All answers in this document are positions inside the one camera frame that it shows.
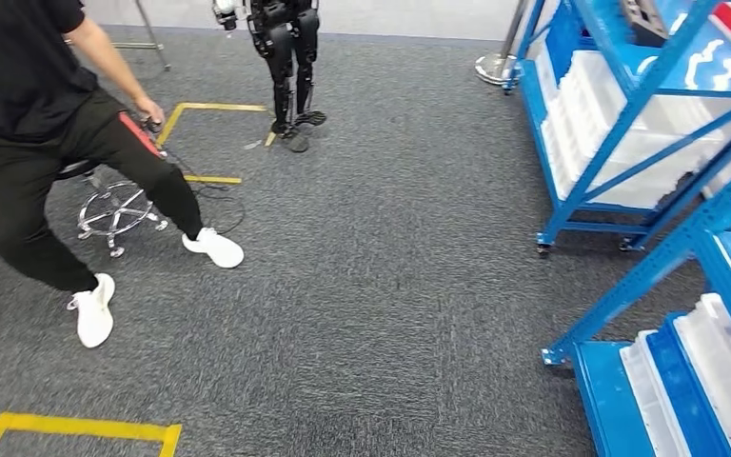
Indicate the silver metal workbench frame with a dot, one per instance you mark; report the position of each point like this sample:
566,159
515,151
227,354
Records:
151,38

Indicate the black stool with chrome base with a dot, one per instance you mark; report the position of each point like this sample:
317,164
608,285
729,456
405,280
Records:
116,211

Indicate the dark grey plastic part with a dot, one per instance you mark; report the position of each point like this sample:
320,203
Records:
643,22

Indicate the translucent white crate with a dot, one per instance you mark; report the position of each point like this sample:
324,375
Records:
592,94

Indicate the blue metal shelf rack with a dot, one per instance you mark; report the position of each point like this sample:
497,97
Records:
599,403
624,126

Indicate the black rack caster wheel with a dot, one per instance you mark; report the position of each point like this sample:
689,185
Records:
625,245
543,250

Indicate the white plastic crate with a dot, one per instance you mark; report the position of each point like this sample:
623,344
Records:
725,372
649,403

